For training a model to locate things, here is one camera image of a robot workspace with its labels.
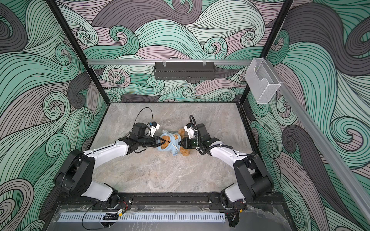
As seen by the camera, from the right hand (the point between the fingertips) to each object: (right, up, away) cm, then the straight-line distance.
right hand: (180, 143), depth 85 cm
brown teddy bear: (+2, +4, +7) cm, 8 cm away
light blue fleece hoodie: (-3, -1, -3) cm, 5 cm away
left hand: (-9, +2, 0) cm, 9 cm away
